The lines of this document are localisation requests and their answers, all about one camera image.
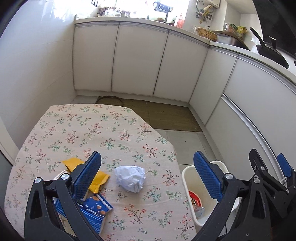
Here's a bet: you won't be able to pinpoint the window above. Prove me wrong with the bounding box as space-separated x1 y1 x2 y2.
76 0 188 19

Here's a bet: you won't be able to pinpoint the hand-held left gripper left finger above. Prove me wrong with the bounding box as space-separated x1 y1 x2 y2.
24 151 103 241

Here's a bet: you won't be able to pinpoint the small green floor mat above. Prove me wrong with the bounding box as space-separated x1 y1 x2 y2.
121 98 153 128

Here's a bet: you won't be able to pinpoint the metal pan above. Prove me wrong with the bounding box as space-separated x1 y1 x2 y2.
216 32 250 50

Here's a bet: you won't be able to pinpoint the white base cabinet with drawers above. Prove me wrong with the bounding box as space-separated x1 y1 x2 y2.
188 42 296 183

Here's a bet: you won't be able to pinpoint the white water heater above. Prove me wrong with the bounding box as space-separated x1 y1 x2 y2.
196 0 221 7

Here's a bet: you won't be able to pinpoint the black wok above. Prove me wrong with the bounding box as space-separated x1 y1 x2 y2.
249 27 289 69

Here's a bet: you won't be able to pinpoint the white plastic bin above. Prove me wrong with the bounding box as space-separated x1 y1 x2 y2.
181 160 240 226

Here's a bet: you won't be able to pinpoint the dark blue cookie packet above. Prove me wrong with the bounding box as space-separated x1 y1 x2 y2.
76 193 114 234

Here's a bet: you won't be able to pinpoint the brown woven mat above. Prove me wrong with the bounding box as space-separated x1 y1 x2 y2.
96 96 124 107

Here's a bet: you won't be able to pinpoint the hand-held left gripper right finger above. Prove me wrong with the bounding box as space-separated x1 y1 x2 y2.
193 151 271 241

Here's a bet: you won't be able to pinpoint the large green floor mat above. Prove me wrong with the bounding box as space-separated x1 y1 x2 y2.
146 101 203 132

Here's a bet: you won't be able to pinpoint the wicker basket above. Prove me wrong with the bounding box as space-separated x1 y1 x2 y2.
196 27 218 42

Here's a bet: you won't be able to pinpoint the metal basket of packets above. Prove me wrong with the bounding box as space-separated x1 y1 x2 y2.
224 23 247 40

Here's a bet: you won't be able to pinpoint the yellow snack wrapper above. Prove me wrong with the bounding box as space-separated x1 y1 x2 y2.
61 158 110 194

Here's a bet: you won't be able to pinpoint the black range hood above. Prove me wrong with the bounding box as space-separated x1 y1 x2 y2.
252 0 296 61

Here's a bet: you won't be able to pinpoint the row of small ornaments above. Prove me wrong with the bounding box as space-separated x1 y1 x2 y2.
97 6 132 17

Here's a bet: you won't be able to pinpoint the water pipes with valves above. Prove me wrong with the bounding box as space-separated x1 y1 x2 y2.
195 5 212 24

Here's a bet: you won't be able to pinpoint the dark slatted rack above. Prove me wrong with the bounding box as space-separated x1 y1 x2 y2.
154 1 174 13

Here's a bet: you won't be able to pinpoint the white base cabinet with doors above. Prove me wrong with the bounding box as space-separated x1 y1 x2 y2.
73 17 210 103

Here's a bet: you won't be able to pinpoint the white paper ball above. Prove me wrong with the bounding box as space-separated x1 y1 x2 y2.
115 165 147 193

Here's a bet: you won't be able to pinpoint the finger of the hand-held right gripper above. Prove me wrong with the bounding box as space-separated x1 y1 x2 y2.
277 153 296 186
248 149 289 193

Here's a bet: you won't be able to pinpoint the floral tablecloth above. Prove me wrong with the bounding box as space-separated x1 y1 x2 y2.
5 103 197 241

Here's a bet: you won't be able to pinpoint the red instant noodle bowl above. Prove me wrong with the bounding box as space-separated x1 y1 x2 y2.
188 190 203 207

